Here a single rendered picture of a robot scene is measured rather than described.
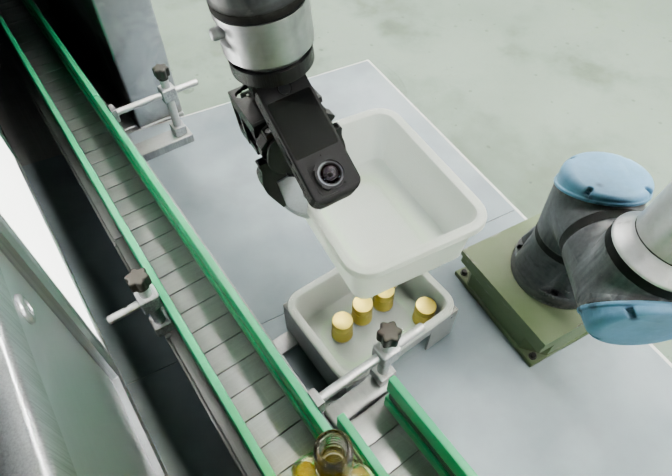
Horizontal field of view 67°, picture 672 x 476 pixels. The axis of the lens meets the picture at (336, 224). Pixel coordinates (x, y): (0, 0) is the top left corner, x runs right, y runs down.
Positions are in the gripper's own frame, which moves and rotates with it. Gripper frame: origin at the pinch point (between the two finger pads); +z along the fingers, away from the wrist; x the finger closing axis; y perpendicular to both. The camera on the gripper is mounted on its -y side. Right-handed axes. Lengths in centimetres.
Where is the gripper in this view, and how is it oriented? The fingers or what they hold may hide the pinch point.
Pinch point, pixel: (313, 212)
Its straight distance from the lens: 56.8
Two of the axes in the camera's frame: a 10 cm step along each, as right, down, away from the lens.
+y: -5.0, -6.7, 5.5
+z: 1.0, 5.8, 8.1
